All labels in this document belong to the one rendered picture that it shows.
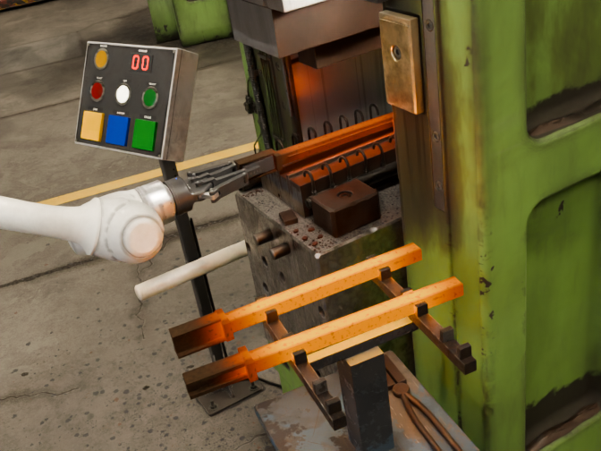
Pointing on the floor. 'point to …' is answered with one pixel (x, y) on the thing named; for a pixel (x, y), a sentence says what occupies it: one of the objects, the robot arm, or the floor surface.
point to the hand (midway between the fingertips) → (257, 165)
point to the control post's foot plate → (229, 396)
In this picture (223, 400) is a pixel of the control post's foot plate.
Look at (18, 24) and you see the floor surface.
